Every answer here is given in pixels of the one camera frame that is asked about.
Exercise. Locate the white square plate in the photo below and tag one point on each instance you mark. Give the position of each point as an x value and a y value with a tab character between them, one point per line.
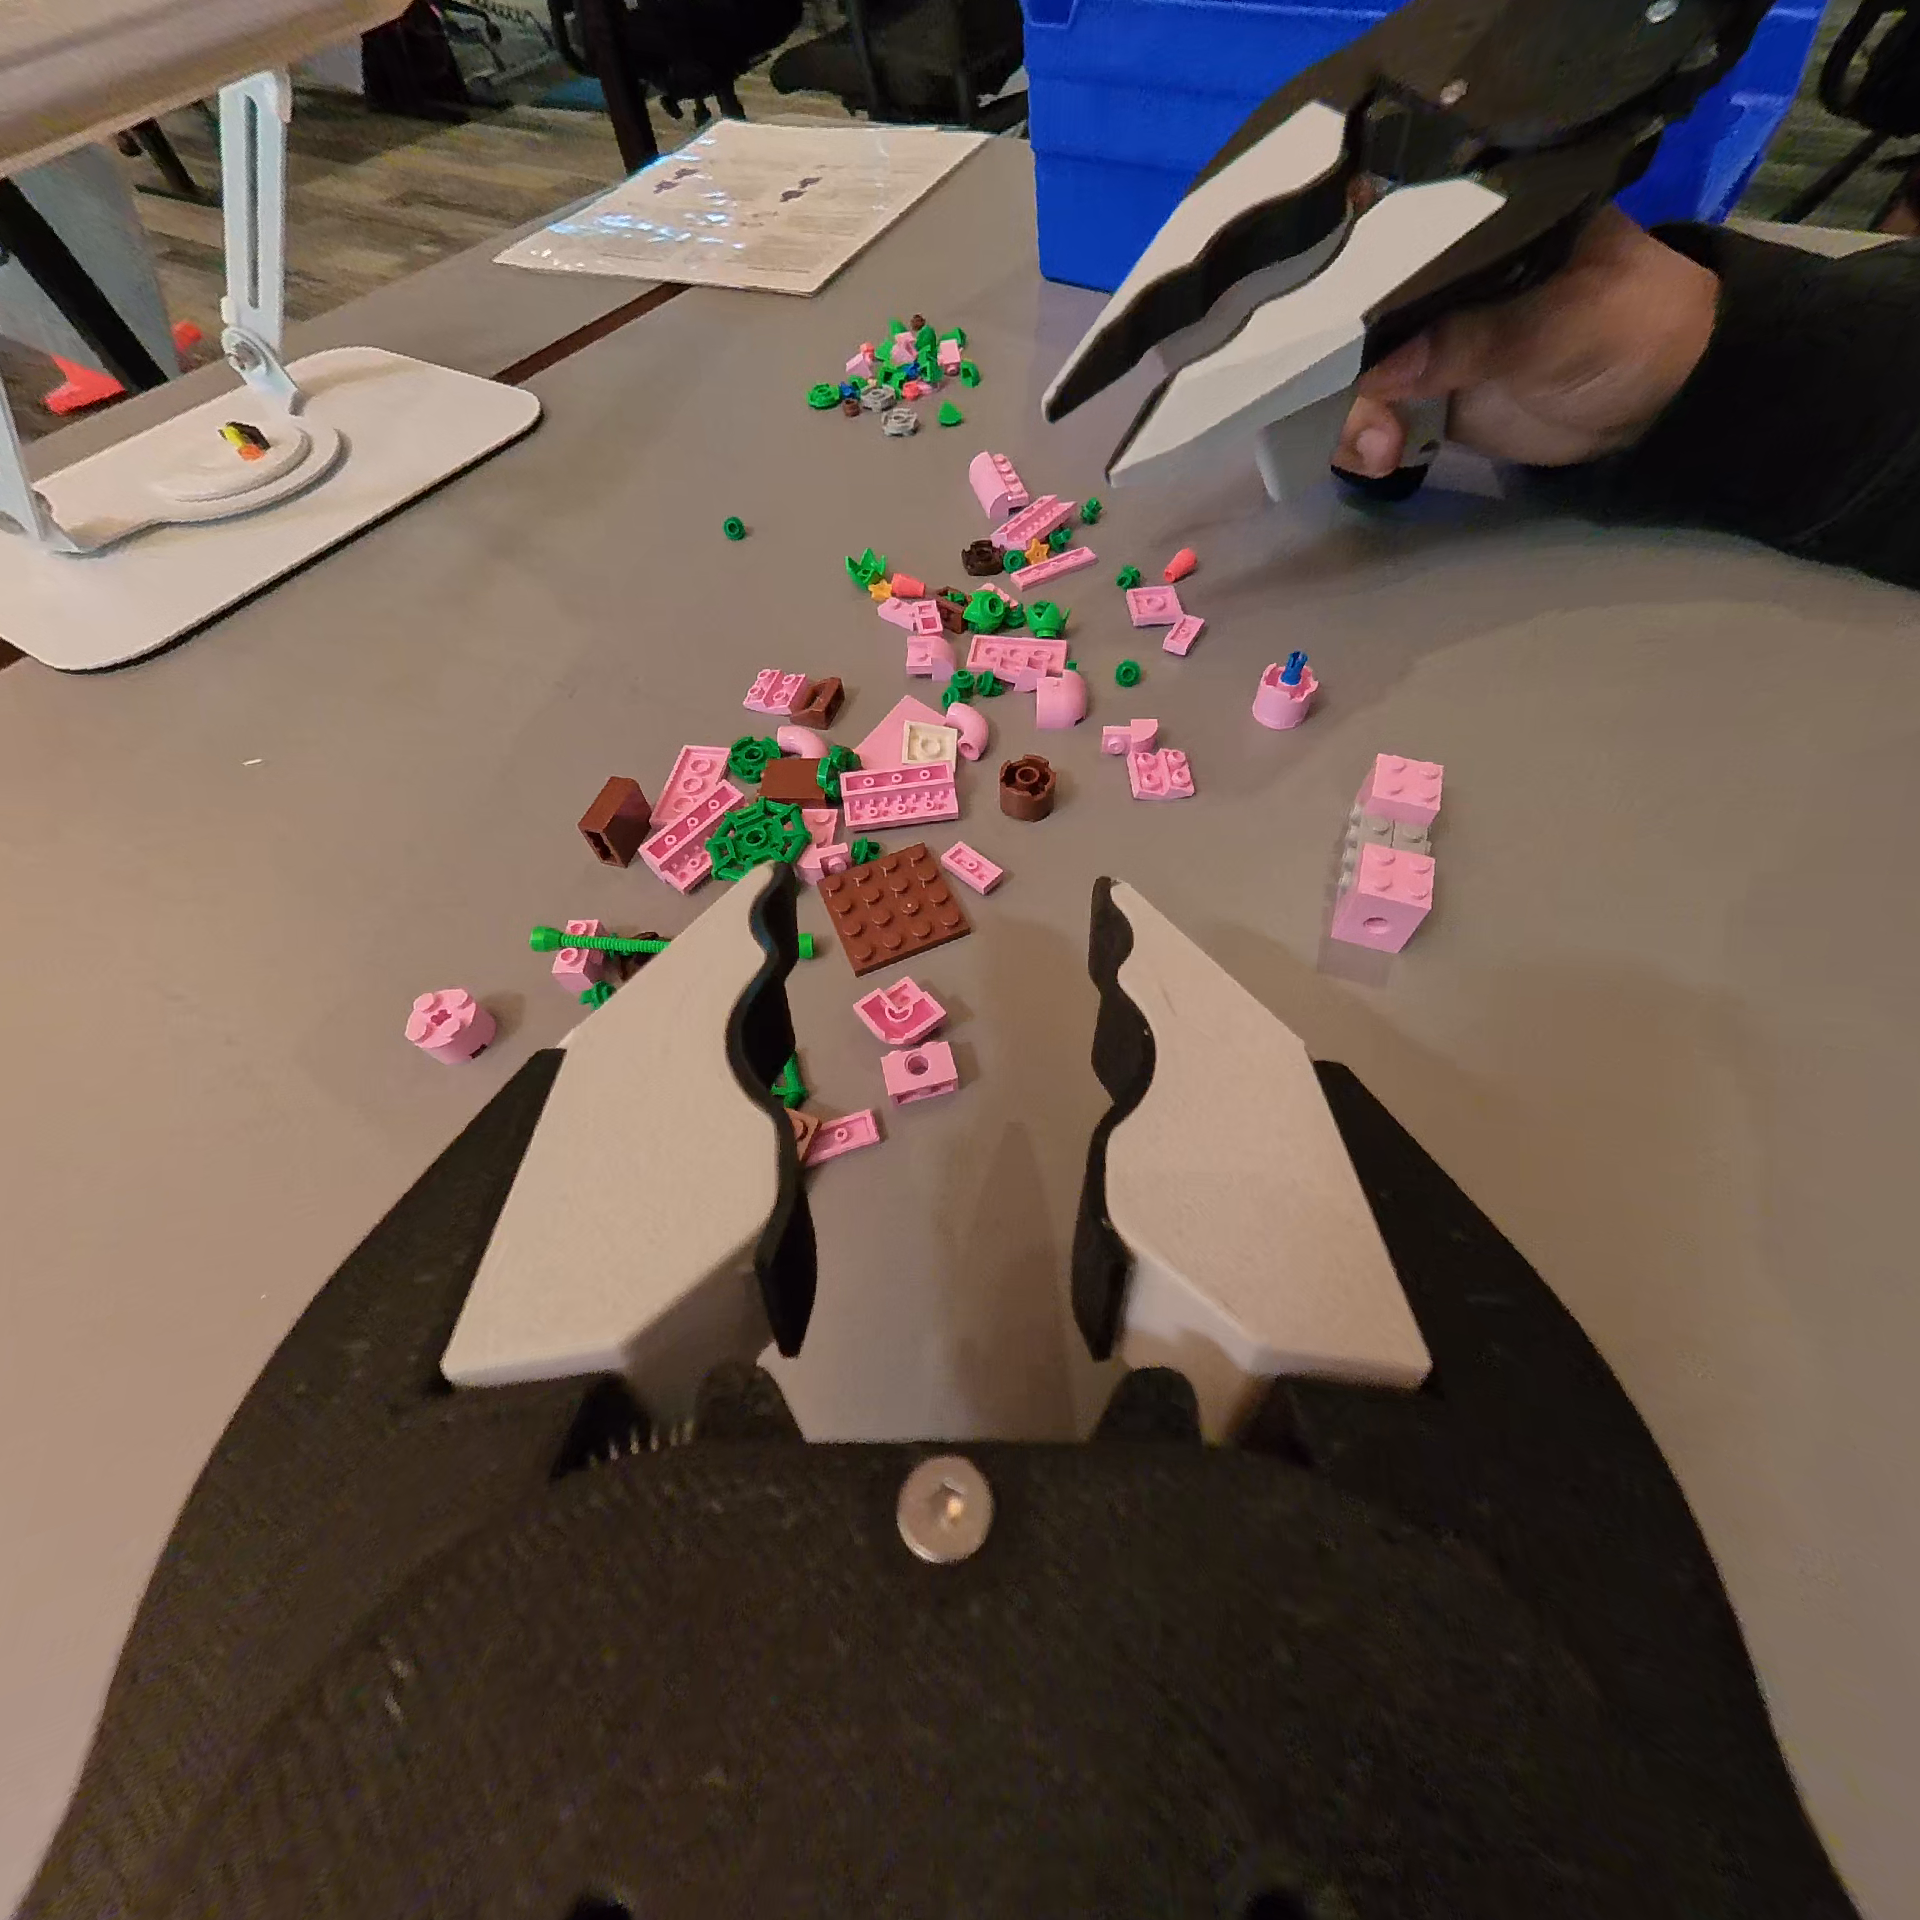
930	744

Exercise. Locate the brown round brick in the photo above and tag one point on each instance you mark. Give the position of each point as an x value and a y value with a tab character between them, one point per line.
1028	782

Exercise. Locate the tiny orange black brick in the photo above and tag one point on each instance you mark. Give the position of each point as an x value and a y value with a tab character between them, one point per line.
243	437

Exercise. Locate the green web piece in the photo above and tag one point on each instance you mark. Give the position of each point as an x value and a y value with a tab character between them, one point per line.
757	839

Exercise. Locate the green ribbed rod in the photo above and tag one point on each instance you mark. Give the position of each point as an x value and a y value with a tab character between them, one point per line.
598	942

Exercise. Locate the brown square brick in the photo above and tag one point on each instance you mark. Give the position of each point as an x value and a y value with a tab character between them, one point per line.
614	821

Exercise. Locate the white board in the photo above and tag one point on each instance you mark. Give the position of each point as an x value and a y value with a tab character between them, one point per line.
225	570

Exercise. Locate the printed instruction sheet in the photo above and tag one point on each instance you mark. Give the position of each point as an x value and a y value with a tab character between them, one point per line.
749	201

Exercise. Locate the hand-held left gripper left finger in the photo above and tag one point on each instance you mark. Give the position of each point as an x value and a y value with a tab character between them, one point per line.
628	1201

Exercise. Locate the heap of mixed tiny pieces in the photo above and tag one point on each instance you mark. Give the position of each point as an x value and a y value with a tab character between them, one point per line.
900	376

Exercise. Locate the black office chair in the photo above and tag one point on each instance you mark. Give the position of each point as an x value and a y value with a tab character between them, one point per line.
900	54
661	45

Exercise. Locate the pink toy brick assembly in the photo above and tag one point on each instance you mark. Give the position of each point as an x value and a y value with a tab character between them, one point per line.
1388	902

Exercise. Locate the person's right hand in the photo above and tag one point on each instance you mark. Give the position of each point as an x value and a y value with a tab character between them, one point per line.
1576	360

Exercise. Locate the blue storage bin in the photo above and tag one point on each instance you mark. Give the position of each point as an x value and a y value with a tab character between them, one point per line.
1141	120

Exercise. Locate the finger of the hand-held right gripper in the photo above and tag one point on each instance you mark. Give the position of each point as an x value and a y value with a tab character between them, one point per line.
1244	212
1318	317

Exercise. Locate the person's right forearm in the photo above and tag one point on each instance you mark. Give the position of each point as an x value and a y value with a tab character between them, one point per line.
1800	390

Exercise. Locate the brown studded plate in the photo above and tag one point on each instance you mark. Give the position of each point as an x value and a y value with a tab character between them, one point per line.
900	903

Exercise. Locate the pile of small toy bricks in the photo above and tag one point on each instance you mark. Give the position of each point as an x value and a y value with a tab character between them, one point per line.
900	797

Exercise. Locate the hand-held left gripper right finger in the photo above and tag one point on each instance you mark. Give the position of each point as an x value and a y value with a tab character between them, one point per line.
1260	1201

